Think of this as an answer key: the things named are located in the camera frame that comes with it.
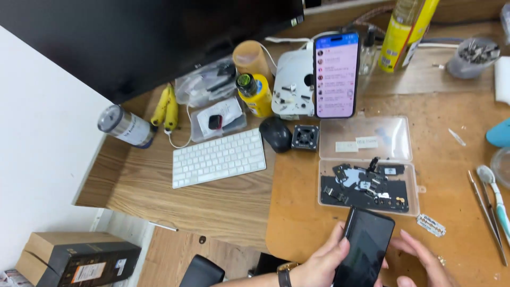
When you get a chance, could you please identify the person's left hand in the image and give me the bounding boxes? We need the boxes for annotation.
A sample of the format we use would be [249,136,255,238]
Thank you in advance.
[290,221,352,287]

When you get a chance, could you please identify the person's right hand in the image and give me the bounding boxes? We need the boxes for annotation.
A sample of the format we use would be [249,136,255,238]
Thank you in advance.
[374,229,460,287]

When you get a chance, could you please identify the black smartphone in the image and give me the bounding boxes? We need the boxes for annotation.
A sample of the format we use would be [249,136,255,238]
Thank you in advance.
[332,205,396,287]

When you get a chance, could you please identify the silver razor blade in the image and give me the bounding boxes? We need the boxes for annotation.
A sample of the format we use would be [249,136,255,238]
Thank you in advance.
[416,214,447,238]

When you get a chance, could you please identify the long steel tweezers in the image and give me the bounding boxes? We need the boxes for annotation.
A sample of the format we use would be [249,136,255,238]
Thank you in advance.
[467,170,508,267]

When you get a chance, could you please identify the pile of black phone parts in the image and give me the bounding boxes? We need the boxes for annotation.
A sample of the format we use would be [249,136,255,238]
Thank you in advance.
[321,157,410,213]

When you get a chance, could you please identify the white and teal toothbrush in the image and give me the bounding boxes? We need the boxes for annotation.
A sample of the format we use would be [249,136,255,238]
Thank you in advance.
[476,164,510,244]

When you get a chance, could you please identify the black chair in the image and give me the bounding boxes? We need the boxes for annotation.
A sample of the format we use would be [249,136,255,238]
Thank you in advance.
[179,254,226,287]

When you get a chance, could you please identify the clear round container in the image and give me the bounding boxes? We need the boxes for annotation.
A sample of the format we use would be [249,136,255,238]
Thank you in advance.
[490,146,510,189]

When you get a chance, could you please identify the small black square fan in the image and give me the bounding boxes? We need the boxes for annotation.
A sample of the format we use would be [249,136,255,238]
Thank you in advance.
[291,124,320,151]

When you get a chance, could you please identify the small clear plastic piece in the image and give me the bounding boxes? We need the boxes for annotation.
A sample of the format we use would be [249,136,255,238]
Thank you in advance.
[448,128,467,147]

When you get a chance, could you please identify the clear plastic parts case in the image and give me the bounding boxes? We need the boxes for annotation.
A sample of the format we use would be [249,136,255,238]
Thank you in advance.
[317,115,427,217]

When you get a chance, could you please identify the black computer mouse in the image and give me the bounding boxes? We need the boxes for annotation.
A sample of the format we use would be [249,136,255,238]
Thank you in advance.
[259,116,293,154]

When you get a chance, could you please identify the white keyboard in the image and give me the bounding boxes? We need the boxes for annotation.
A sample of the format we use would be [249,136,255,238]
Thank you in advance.
[172,128,267,189]

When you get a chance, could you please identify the blue rounded tool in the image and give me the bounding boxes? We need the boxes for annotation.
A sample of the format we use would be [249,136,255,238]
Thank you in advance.
[485,117,510,148]

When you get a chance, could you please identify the white stick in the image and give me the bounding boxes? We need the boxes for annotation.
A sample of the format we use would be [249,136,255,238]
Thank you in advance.
[148,221,179,233]

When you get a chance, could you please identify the clear box with white card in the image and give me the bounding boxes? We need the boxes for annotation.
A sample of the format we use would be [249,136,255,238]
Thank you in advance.
[189,97,248,144]

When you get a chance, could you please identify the yellow bottle with black cap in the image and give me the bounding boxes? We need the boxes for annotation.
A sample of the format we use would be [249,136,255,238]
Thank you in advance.
[235,73,274,119]

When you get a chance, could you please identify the white repair fixture stand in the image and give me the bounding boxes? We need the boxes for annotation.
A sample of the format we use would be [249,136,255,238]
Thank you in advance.
[271,49,318,120]

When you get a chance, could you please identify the smartphone with lit screen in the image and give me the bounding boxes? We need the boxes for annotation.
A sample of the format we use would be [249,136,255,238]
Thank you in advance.
[313,32,362,120]

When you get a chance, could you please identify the white paper roll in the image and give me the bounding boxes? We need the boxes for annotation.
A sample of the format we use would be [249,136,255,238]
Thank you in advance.
[494,56,510,105]

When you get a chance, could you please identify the grey cup of metal bits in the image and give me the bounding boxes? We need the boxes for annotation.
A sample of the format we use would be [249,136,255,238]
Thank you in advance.
[445,37,501,80]

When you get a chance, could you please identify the yellow banana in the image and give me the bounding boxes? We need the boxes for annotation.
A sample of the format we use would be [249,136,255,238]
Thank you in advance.
[150,84,171,127]
[164,86,179,132]

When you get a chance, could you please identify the clear bag of parts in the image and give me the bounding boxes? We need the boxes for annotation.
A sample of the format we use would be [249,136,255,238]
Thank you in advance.
[174,56,240,108]

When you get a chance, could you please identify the small clear glass bottle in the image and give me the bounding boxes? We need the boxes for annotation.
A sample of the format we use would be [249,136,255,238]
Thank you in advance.
[358,26,379,77]

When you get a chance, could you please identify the yellow spray can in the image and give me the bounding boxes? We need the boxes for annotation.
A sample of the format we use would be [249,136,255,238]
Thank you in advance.
[378,0,440,73]

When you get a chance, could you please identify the steel tumbler with label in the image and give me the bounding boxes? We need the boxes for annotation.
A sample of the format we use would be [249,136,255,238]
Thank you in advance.
[97,104,157,149]

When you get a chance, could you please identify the black and brown cardboard box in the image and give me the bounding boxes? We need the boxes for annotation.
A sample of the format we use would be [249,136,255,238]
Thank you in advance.
[15,231,142,287]

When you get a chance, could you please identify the black computer monitor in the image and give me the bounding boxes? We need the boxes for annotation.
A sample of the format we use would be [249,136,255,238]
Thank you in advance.
[0,0,306,105]

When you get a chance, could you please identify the gold wristwatch with brown strap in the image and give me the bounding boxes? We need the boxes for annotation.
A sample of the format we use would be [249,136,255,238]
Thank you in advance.
[277,261,300,287]

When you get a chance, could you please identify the thin white cable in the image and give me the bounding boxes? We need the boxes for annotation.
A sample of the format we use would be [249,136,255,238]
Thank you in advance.
[165,103,193,150]

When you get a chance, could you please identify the braided brown cable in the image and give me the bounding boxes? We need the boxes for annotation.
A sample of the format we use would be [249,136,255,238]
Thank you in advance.
[352,4,396,37]

